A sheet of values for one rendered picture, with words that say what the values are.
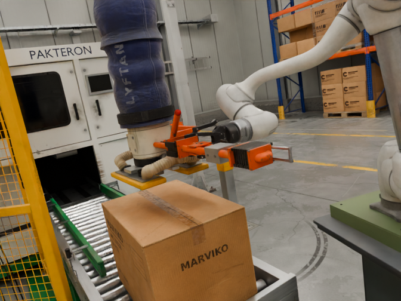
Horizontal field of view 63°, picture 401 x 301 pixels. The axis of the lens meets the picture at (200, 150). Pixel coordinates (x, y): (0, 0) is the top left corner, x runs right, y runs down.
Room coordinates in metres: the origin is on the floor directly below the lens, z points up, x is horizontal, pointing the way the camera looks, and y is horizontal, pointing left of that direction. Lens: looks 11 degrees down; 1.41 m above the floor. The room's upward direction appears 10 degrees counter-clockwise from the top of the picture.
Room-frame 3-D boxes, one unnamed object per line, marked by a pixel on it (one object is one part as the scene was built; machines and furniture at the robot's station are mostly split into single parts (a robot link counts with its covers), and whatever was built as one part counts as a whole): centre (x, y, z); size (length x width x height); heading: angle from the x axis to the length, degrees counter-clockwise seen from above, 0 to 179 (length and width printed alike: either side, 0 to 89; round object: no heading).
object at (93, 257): (2.18, 1.03, 0.60); 1.60 x 0.10 x 0.09; 31
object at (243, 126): (1.22, -0.15, 1.22); 0.09 x 0.06 x 0.09; 32
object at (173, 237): (1.32, 0.19, 0.75); 0.60 x 0.40 x 0.40; 27
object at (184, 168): (1.37, 0.11, 1.11); 0.34 x 0.10 x 0.05; 32
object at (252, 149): (0.81, -0.12, 1.21); 0.08 x 0.07 x 0.05; 32
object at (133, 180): (1.27, 0.27, 1.11); 0.34 x 0.10 x 0.05; 32
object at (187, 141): (1.11, 0.06, 1.22); 0.10 x 0.08 x 0.06; 122
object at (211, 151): (0.92, -0.05, 1.21); 0.07 x 0.07 x 0.04; 32
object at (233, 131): (1.18, -0.09, 1.21); 0.09 x 0.07 x 0.08; 122
